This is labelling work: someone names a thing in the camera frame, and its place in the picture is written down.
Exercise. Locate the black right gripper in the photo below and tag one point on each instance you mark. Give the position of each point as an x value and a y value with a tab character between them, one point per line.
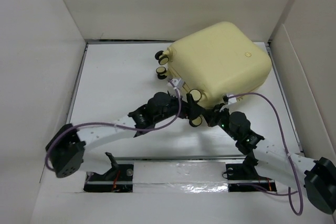
213	114

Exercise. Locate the metal base rail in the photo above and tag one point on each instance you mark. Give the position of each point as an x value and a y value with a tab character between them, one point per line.
186	176

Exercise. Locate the yellow suitcase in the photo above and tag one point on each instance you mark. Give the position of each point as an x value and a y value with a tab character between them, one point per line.
216	61

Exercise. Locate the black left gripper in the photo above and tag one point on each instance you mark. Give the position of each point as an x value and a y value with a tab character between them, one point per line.
193	109

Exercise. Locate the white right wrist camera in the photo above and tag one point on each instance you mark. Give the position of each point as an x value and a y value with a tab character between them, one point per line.
229	99

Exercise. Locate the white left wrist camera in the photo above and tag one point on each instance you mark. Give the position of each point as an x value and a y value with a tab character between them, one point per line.
175	83

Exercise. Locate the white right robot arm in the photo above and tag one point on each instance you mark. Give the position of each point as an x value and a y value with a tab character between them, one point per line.
315	178

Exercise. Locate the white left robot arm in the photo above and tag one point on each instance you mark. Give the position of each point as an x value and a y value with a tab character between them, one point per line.
66	151

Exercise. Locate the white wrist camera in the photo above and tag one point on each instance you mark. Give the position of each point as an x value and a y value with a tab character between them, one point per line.
229	99
175	83

